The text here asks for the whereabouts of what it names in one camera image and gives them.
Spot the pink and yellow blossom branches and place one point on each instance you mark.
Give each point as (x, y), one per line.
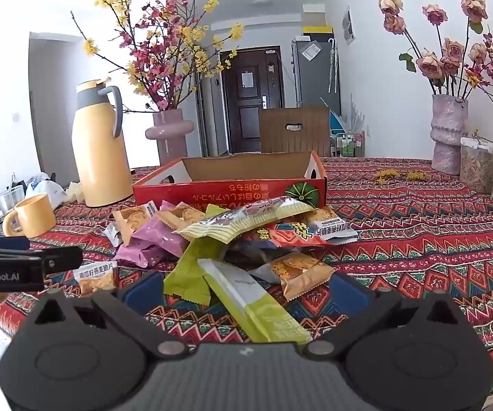
(165, 51)

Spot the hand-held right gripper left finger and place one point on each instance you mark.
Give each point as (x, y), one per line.
(143, 295)

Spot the yellow box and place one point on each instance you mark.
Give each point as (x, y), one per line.
(317, 23)

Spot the red cardboard box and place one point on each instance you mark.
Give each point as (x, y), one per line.
(229, 190)

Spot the yellow thermos jug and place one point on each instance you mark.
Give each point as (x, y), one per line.
(99, 158)

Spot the grey refrigerator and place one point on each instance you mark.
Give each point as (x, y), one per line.
(313, 81)

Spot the yellow mug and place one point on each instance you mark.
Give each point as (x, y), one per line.
(32, 216)

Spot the plain green snack packet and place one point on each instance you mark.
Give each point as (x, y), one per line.
(186, 274)

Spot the wall poster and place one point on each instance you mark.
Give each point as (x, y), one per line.
(348, 25)

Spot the pink snack packet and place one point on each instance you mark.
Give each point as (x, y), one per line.
(152, 239)

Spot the small storage rack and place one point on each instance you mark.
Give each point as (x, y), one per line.
(347, 143)

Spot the clear plastic food container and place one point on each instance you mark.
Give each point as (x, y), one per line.
(477, 167)

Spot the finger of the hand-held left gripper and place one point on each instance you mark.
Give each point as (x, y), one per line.
(2, 243)
(62, 259)

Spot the dried rose bouquet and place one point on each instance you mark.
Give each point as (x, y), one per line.
(439, 62)

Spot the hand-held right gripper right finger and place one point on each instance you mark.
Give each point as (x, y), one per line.
(351, 293)

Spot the dark brown door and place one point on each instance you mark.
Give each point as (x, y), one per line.
(250, 111)

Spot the red and blue chip bag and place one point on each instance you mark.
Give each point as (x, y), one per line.
(289, 235)

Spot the fallen yellow petals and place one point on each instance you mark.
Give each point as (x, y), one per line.
(385, 175)

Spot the white and yellow chip bag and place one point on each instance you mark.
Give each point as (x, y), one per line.
(246, 218)

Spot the white pampas stems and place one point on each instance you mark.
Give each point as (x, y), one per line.
(349, 115)

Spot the hanging umbrella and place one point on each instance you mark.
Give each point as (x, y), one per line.
(334, 64)

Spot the white plastic bag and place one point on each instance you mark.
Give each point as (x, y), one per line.
(47, 190)

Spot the white and lime snack packet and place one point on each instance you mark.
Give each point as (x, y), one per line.
(250, 304)

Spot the white cracker snack packet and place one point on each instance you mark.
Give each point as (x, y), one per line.
(133, 220)
(182, 214)
(298, 274)
(332, 224)
(96, 280)

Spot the brown wooden chair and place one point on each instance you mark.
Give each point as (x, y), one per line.
(293, 137)

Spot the pink textured vase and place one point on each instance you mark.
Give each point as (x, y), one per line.
(447, 137)

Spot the clear glass cup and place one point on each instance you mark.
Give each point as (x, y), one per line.
(9, 201)

